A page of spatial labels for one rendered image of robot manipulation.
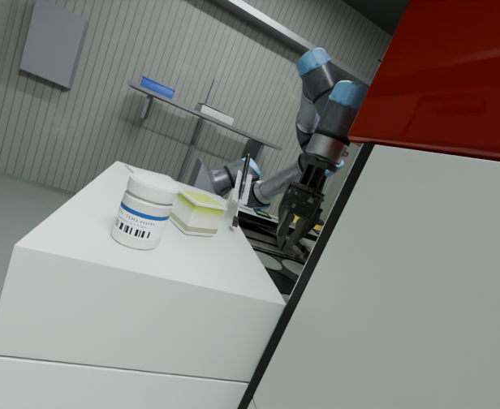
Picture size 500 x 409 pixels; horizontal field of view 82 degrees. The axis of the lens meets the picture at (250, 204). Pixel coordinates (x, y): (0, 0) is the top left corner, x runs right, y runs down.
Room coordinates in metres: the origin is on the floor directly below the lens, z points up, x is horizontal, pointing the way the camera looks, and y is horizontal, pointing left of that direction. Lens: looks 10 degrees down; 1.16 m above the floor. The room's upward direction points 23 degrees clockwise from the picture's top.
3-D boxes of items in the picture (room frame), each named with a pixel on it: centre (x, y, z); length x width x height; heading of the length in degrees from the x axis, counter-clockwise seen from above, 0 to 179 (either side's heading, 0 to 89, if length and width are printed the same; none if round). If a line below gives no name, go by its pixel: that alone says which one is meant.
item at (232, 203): (0.69, 0.03, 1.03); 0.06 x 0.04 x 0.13; 20
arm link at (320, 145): (0.60, -0.10, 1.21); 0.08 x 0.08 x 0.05
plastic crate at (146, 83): (2.72, 1.20, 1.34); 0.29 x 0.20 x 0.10; 111
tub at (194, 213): (0.55, 0.09, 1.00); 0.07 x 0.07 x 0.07; 47
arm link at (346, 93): (0.60, -0.10, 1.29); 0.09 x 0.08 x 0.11; 165
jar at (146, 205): (0.41, 0.14, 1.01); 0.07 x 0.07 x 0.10
